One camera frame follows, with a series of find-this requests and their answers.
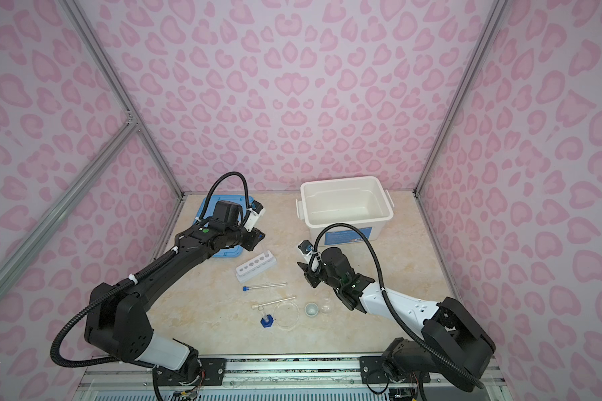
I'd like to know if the white-capped test tube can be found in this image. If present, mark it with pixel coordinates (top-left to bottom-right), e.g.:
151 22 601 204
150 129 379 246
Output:
251 296 297 309

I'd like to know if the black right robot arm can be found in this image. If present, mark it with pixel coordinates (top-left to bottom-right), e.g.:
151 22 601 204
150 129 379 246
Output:
298 241 496 393

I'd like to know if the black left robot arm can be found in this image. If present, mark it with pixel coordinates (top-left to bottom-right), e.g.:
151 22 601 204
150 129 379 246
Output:
85 200 265 384

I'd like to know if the blue plastic bin lid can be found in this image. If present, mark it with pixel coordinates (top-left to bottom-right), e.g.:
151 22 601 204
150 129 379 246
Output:
192 195 253 258

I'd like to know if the small clear glass dish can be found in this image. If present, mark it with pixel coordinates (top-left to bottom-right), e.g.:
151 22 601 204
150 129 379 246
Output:
319 297 333 314

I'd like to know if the white test tube rack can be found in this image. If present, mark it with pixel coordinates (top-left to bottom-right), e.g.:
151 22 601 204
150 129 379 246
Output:
235 251 277 283

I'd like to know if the clear petri dish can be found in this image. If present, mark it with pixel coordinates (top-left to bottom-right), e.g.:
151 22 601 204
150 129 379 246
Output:
274 301 300 330

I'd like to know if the white plastic storage bin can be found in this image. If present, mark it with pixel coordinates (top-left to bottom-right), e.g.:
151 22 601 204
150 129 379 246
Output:
296 176 395 247

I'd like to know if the blue-based small cylinder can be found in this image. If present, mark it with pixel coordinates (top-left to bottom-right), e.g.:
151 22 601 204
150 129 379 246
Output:
259 307 274 328

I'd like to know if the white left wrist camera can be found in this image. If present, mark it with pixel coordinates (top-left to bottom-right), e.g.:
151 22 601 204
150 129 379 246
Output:
243 200 265 232

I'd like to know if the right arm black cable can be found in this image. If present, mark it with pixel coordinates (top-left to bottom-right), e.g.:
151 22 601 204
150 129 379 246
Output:
310 222 485 391

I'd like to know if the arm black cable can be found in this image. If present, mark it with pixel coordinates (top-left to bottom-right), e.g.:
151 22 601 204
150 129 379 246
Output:
49 171 252 369
310 222 485 391

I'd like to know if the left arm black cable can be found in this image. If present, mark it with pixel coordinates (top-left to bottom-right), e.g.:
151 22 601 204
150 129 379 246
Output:
49 171 252 369

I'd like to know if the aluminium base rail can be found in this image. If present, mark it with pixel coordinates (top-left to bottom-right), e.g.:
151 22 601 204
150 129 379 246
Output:
73 353 512 400

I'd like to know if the aluminium frame strut left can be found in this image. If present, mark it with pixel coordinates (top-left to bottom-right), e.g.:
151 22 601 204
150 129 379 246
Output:
0 117 138 302

